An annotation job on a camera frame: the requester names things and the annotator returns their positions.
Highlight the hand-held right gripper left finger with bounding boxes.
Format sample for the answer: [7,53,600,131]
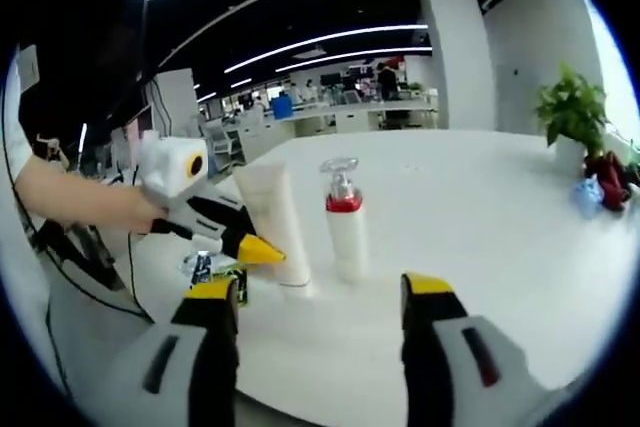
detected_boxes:
[93,278,242,427]

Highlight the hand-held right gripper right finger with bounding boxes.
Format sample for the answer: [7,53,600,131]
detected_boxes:
[399,271,547,427]

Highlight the white skincare tube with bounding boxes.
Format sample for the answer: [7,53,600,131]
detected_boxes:
[233,160,315,294]

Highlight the green black skincare sachet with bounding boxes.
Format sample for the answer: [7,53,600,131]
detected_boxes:
[212,266,250,307]

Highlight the dark blue skincare sachet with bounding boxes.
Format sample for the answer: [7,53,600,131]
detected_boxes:
[191,252,216,286]

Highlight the red collar skincare pump bottle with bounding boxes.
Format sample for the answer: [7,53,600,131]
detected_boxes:
[318,156,372,284]

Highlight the person's left hand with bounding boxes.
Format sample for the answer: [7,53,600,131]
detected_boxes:
[112,185,174,237]

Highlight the monitor on stand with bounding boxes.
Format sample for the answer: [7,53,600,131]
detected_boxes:
[122,103,157,168]

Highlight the blue plastic box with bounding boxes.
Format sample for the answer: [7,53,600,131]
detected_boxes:
[270,96,295,119]

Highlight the person in white shirt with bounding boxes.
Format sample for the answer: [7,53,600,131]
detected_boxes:
[1,111,154,321]

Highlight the white office cabinet row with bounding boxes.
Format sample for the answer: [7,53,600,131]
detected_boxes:
[199,95,442,171]

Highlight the light blue crumpled item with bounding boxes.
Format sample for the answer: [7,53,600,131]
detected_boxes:
[571,175,607,219]

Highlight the potted green plant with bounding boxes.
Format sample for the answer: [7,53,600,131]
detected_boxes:
[533,63,610,164]

